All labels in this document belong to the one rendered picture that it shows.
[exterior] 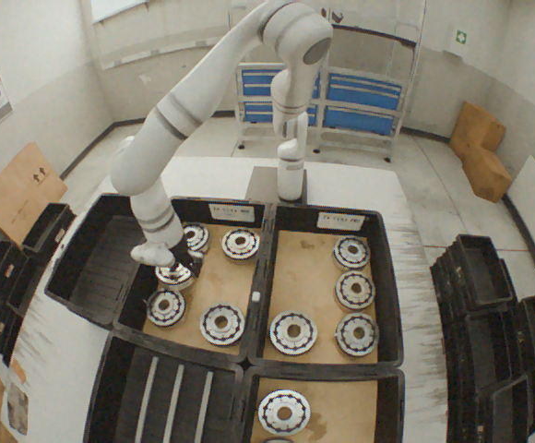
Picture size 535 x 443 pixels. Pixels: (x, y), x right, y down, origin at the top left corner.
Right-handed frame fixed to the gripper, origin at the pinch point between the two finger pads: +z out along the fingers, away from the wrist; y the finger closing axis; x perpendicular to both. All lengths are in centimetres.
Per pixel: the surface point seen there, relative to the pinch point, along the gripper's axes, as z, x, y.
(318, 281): 4.3, -3.9, -32.6
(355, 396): 5.4, 24.1, -42.5
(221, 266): 4.1, -5.3, -7.3
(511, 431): 41, 61, -142
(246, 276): 4.3, -3.3, -14.4
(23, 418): 19, 72, 61
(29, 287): 49, 17, 144
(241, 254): 1.2, -7.9, -12.3
